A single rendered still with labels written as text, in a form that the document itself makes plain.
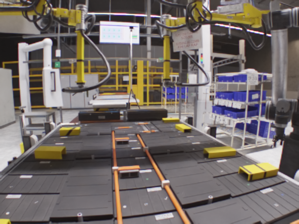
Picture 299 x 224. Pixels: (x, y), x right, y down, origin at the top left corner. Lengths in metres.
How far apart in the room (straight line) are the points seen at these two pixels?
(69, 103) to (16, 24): 9.10
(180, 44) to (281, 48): 0.99
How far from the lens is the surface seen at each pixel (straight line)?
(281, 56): 1.75
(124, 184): 0.69
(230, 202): 0.62
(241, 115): 3.74
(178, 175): 0.74
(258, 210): 0.63
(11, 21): 1.72
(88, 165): 0.84
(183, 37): 2.00
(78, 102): 10.48
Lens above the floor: 1.37
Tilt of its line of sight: 9 degrees down
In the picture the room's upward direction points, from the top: straight up
